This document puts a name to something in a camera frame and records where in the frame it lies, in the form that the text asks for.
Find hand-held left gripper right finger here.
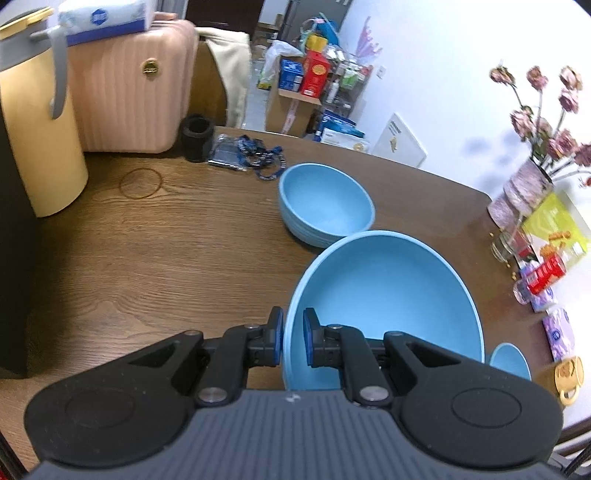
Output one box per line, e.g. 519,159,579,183
302,308,460,408

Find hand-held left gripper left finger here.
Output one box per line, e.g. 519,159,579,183
129,307,283,407

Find large blue bowl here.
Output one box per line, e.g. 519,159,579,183
281,230,485,392
278,162,376,249

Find small blue plate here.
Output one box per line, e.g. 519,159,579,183
489,342,533,381

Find dark plastic packet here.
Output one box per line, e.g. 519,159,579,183
207,134,252,171

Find black cylinder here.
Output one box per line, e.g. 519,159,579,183
180,114,215,163

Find brown rubber band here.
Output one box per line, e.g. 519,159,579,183
119,168,164,200

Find white flat panel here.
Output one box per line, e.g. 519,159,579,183
370,112,428,168

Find blue white carton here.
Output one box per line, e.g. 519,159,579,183
314,110,358,139

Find glass tumbler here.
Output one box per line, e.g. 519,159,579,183
490,215,532,267

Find cardboard box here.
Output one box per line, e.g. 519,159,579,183
264,88,322,139

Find purple tissue pack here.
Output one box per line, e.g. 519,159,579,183
530,286,556,313
542,307,576,361

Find red label water bottle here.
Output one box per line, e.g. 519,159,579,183
512,254,568,306

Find wooden chair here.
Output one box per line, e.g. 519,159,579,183
190,39,230,129

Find pink patterned vase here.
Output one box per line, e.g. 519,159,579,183
487,157,555,230

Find blue box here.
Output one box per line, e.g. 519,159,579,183
278,58,305,93

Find metal storage rack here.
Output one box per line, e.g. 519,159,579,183
323,48,372,108

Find yellow mug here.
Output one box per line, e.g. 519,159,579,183
553,354,585,407

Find green snack box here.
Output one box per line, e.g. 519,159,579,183
521,191,591,273

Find white plastic bag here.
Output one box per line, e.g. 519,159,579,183
257,40,304,89

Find black paper bag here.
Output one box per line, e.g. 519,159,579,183
0,108,41,376

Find pink suitcase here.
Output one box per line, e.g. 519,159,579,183
65,18,200,154

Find colorful toy bundle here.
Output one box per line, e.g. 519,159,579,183
298,14,345,51

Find yellow thermos jug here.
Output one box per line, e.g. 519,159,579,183
0,8,89,219

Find dried flowers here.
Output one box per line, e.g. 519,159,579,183
488,65,591,172

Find white blue tissue pack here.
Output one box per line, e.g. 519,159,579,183
58,0,160,47

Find blue lanyard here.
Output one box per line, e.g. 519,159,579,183
235,134,290,182

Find purple wall decoration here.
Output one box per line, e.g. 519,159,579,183
355,16,385,58

